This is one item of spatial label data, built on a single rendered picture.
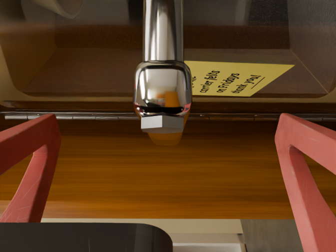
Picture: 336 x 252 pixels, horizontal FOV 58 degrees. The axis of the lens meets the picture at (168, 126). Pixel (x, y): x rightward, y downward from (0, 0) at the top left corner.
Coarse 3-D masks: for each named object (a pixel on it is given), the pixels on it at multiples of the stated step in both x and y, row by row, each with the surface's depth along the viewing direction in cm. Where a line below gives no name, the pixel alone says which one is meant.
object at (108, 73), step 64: (0, 0) 12; (64, 0) 11; (128, 0) 11; (192, 0) 11; (256, 0) 11; (320, 0) 11; (0, 64) 18; (64, 64) 18; (128, 64) 18; (320, 64) 18
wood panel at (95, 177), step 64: (0, 128) 42; (64, 128) 42; (128, 128) 43; (192, 128) 43; (256, 128) 43; (0, 192) 33; (64, 192) 33; (128, 192) 33; (192, 192) 33; (256, 192) 33; (320, 192) 33
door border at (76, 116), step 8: (0, 112) 33; (8, 112) 33; (16, 112) 33; (24, 112) 33; (32, 112) 33; (40, 112) 33; (48, 112) 33; (56, 112) 33; (64, 112) 33; (72, 112) 33; (216, 120) 35; (224, 120) 35; (256, 120) 35; (264, 120) 35; (272, 120) 35; (312, 120) 35; (320, 120) 35
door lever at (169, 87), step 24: (144, 0) 9; (168, 0) 8; (144, 24) 8; (168, 24) 8; (144, 48) 8; (168, 48) 8; (144, 72) 8; (168, 72) 8; (144, 96) 8; (168, 96) 8; (144, 120) 8; (168, 120) 8; (168, 144) 16
